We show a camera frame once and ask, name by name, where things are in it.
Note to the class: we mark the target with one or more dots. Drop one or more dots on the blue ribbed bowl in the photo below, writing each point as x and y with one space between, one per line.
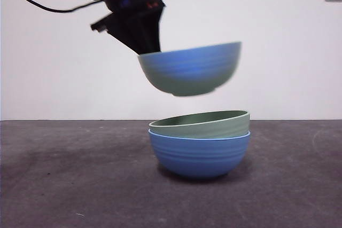
197 158

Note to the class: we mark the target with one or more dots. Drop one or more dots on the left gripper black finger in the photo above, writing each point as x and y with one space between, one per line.
153 30
131 35

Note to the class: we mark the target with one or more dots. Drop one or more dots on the green ribbed bowl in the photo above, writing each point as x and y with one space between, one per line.
213 129
187 78

